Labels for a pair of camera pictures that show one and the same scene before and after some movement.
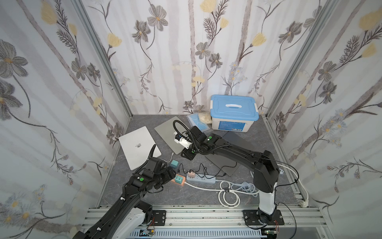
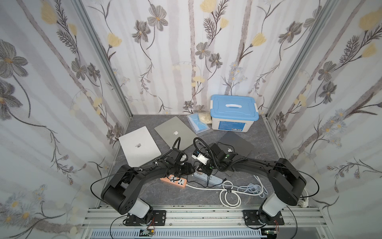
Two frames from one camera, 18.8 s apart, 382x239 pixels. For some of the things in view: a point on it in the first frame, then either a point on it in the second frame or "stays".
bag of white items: x=205 y=117 stays
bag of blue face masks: x=195 y=120 stays
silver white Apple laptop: x=137 y=145 stays
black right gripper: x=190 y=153 to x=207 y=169
